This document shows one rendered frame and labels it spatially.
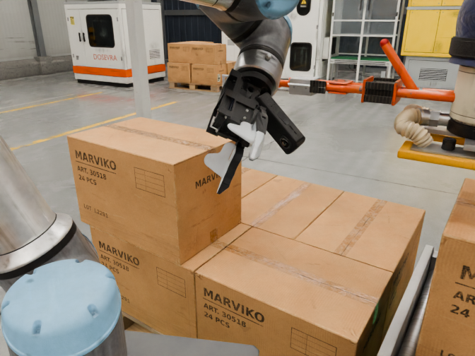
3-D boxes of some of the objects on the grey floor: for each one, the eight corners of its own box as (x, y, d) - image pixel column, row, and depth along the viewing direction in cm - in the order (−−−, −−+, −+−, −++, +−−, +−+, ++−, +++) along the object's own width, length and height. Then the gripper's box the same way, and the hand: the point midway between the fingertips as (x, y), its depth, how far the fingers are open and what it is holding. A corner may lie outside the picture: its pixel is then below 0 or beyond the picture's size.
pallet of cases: (240, 85, 868) (240, 42, 833) (215, 92, 784) (215, 44, 750) (195, 81, 921) (193, 40, 887) (167, 87, 838) (165, 43, 804)
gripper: (212, 102, 80) (181, 185, 71) (250, 37, 63) (216, 134, 54) (249, 119, 82) (225, 203, 72) (296, 60, 65) (271, 159, 56)
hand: (237, 181), depth 64 cm, fingers open, 14 cm apart
